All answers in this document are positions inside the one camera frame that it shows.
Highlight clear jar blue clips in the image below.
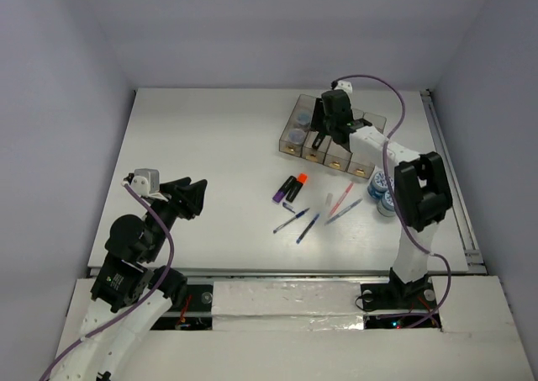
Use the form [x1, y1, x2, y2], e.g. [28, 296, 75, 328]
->
[294, 109, 312, 127]

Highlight clear jar purple clips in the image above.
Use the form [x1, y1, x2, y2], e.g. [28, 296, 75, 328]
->
[287, 128, 308, 146]

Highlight orange cap highlighter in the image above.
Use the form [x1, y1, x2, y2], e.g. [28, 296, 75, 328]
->
[286, 173, 308, 203]

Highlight clear pen cap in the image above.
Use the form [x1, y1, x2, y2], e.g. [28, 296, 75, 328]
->
[324, 193, 333, 211]

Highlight purple cap highlighter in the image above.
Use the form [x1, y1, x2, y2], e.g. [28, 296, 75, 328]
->
[272, 176, 297, 204]

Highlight green cap highlighter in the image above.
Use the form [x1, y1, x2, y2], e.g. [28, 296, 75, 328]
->
[312, 132, 326, 150]

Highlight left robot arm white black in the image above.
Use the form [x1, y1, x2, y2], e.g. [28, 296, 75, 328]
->
[41, 168, 208, 380]

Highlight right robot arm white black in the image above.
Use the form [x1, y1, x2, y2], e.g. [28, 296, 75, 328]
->
[311, 89, 453, 312]

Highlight clear four-compartment organizer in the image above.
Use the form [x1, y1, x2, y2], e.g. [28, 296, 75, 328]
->
[279, 94, 375, 179]

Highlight red pen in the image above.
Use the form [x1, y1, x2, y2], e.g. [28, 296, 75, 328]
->
[328, 182, 355, 218]

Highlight blue pen left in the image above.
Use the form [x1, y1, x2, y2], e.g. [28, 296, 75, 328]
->
[272, 208, 310, 234]

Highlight clear blue pen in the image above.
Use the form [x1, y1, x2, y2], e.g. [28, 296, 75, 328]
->
[324, 198, 363, 225]

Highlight blue pen middle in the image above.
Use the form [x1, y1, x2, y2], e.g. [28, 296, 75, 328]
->
[296, 213, 320, 245]

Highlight blue white tub front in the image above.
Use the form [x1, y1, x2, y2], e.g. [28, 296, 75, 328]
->
[377, 191, 396, 217]

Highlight white foam board front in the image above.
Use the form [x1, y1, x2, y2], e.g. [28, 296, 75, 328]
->
[72, 276, 534, 380]

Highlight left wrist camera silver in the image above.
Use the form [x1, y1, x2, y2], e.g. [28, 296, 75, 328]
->
[127, 168, 160, 197]

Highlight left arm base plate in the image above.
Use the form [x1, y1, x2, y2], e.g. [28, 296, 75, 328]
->
[170, 284, 214, 316]

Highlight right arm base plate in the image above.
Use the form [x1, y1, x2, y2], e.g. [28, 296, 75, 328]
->
[356, 282, 436, 312]

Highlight aluminium rail right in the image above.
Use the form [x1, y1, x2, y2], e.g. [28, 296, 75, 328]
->
[420, 90, 488, 275]

